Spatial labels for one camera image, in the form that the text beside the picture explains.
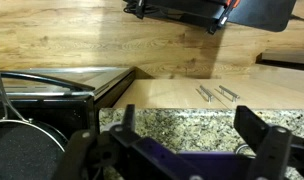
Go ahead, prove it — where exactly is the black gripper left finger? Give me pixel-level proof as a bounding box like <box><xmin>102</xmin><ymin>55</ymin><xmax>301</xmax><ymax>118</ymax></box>
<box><xmin>110</xmin><ymin>104</ymin><xmax>140</xmax><ymax>144</ymax></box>

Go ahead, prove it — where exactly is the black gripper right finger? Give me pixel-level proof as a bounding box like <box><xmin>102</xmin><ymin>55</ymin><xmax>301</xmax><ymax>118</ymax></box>
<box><xmin>234</xmin><ymin>106</ymin><xmax>275</xmax><ymax>157</ymax></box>

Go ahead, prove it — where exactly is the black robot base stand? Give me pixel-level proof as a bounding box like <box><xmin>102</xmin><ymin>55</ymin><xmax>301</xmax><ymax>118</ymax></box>
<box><xmin>123</xmin><ymin>0</ymin><xmax>296</xmax><ymax>34</ymax></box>

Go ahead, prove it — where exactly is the lower wooden cabinet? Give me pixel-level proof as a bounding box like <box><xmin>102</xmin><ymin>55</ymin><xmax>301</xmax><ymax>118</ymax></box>
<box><xmin>115</xmin><ymin>65</ymin><xmax>304</xmax><ymax>109</ymax></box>

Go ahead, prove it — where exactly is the black electric stove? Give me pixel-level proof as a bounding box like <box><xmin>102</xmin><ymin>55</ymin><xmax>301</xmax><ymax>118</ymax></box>
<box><xmin>0</xmin><ymin>67</ymin><xmax>135</xmax><ymax>143</ymax></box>

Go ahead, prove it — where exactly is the silver cabinet handle right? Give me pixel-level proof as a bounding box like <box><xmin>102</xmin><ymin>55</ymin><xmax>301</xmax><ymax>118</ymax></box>
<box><xmin>216</xmin><ymin>85</ymin><xmax>240</xmax><ymax>102</ymax></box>

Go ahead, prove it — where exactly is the silver cabinet handle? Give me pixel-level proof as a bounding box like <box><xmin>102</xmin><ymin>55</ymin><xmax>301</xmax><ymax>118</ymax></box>
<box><xmin>198</xmin><ymin>85</ymin><xmax>214</xmax><ymax>103</ymax></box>
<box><xmin>216</xmin><ymin>85</ymin><xmax>240</xmax><ymax>102</ymax></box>

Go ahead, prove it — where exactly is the silver cabinet handle left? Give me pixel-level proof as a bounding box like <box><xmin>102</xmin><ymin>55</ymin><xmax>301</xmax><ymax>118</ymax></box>
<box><xmin>198</xmin><ymin>85</ymin><xmax>214</xmax><ymax>103</ymax></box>

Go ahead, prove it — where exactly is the black frying pan with handle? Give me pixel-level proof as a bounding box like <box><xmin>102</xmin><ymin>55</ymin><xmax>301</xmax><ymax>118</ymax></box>
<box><xmin>0</xmin><ymin>73</ymin><xmax>67</xmax><ymax>180</ymax></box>

